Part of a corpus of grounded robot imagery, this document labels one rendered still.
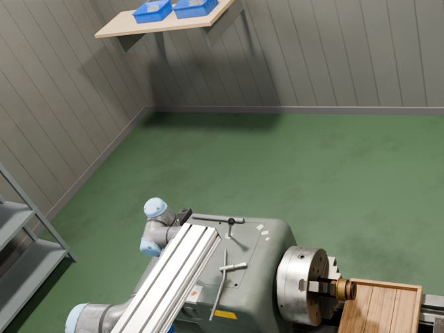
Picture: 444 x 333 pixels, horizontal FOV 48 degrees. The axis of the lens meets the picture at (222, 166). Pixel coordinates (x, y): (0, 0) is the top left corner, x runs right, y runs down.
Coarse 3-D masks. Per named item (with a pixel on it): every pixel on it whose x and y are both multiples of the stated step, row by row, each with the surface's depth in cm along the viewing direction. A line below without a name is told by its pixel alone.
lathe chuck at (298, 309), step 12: (300, 252) 203; (312, 252) 201; (324, 252) 211; (300, 264) 197; (312, 264) 198; (288, 276) 197; (300, 276) 195; (312, 276) 198; (288, 288) 196; (288, 300) 196; (300, 300) 193; (312, 300) 198; (288, 312) 198; (300, 312) 195; (312, 312) 198; (312, 324) 199
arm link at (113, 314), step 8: (168, 232) 167; (176, 232) 165; (168, 240) 166; (160, 256) 156; (128, 304) 137; (112, 312) 135; (120, 312) 135; (104, 320) 134; (112, 320) 133; (104, 328) 133; (112, 328) 132
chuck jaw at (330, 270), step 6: (330, 258) 210; (324, 264) 210; (330, 264) 208; (324, 270) 208; (330, 270) 207; (336, 270) 206; (318, 276) 207; (324, 276) 206; (330, 276) 205; (336, 276) 204; (324, 282) 208; (330, 282) 206
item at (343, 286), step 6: (336, 282) 199; (342, 282) 198; (348, 282) 198; (354, 282) 198; (336, 288) 197; (342, 288) 197; (348, 288) 196; (354, 288) 201; (330, 294) 201; (336, 294) 197; (342, 294) 197; (348, 294) 196; (354, 294) 200
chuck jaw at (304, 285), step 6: (300, 282) 194; (306, 282) 193; (312, 282) 194; (318, 282) 192; (300, 288) 194; (306, 288) 193; (312, 288) 193; (318, 288) 192; (324, 288) 195; (330, 288) 197
